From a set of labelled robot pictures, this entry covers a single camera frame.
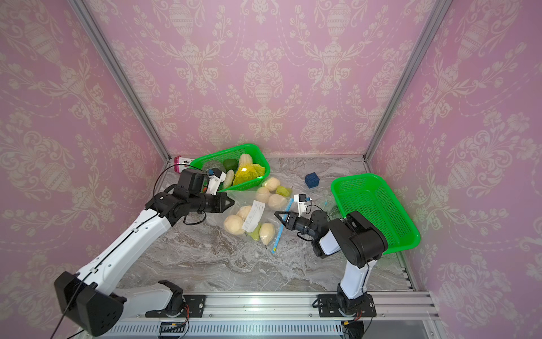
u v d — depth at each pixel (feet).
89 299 1.22
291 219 2.65
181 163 3.59
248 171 3.31
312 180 3.47
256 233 2.82
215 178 2.24
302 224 2.57
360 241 1.57
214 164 3.33
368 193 3.44
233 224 2.65
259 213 2.56
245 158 3.60
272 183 3.35
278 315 6.04
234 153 3.78
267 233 2.80
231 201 2.44
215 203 2.16
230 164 3.66
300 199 2.71
